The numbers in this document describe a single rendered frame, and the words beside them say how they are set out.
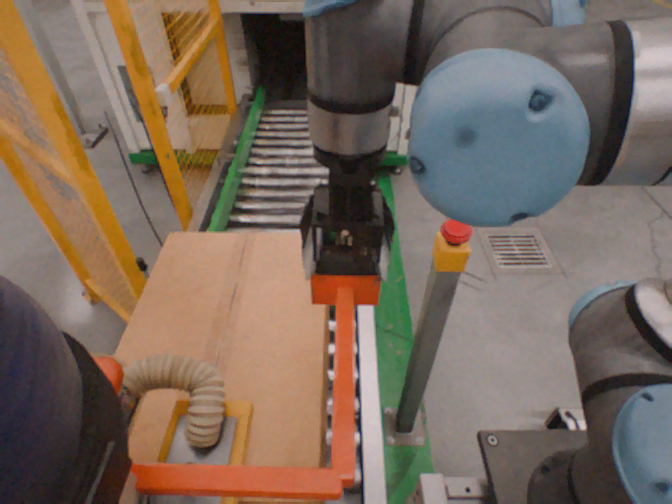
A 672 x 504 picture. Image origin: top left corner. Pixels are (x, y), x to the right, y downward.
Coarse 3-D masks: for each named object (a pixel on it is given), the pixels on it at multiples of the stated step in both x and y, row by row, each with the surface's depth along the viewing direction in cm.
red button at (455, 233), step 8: (448, 224) 92; (456, 224) 92; (464, 224) 91; (440, 232) 91; (448, 232) 90; (456, 232) 90; (464, 232) 90; (472, 232) 91; (448, 240) 90; (456, 240) 89; (464, 240) 89
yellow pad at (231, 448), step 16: (176, 416) 51; (224, 416) 51; (240, 416) 51; (176, 432) 49; (224, 432) 49; (240, 432) 50; (176, 448) 48; (192, 448) 48; (208, 448) 48; (224, 448) 48; (240, 448) 48; (208, 464) 47; (224, 464) 47; (240, 464) 47; (160, 496) 44; (176, 496) 44
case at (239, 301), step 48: (192, 240) 101; (240, 240) 101; (288, 240) 101; (144, 288) 90; (192, 288) 90; (240, 288) 90; (288, 288) 90; (144, 336) 81; (192, 336) 81; (240, 336) 81; (288, 336) 81; (240, 384) 74; (288, 384) 74; (144, 432) 68; (288, 432) 68
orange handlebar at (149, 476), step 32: (352, 320) 47; (352, 352) 44; (352, 384) 41; (352, 416) 39; (352, 448) 37; (160, 480) 35; (192, 480) 35; (224, 480) 35; (256, 480) 35; (288, 480) 35; (320, 480) 35; (352, 480) 35
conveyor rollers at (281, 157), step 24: (264, 120) 236; (288, 120) 235; (264, 144) 216; (288, 144) 216; (312, 144) 216; (264, 168) 197; (288, 168) 197; (312, 168) 197; (240, 192) 184; (264, 192) 184; (288, 192) 184; (312, 192) 184; (240, 216) 171; (264, 216) 171; (288, 216) 171
